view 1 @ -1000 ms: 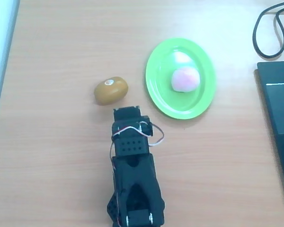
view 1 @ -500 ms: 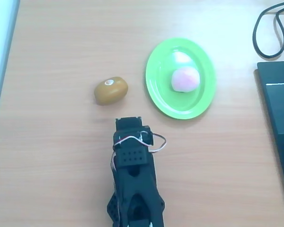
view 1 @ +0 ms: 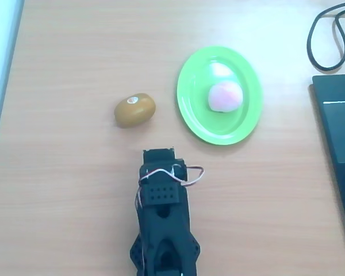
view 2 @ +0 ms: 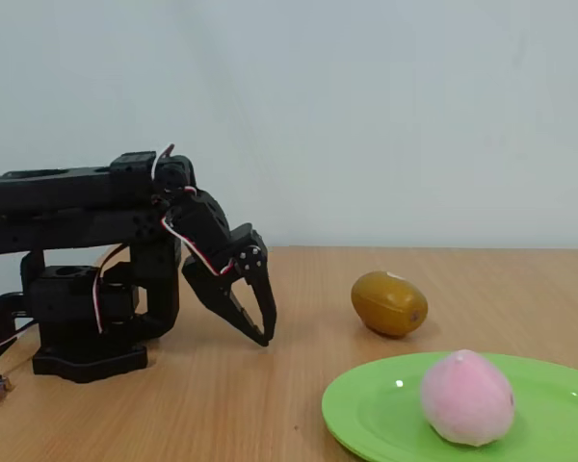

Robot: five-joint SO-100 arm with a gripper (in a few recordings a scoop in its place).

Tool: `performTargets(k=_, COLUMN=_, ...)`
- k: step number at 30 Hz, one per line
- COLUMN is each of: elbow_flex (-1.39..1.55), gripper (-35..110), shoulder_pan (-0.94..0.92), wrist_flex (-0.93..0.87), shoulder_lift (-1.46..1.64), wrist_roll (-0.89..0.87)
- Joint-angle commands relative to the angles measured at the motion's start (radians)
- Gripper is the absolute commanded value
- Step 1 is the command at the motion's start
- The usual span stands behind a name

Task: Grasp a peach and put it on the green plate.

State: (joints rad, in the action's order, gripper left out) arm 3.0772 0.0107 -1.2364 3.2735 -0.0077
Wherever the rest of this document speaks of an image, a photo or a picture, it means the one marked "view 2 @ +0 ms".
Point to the pink plush peach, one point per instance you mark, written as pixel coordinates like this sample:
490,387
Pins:
467,399

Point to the green oval plate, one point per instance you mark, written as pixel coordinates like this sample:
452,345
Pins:
366,409

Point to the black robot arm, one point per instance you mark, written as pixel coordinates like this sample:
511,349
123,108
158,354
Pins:
77,226

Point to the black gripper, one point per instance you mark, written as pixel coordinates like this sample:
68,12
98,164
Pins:
235,250

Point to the brown kiwi fruit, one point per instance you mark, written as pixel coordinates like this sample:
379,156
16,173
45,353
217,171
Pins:
387,303

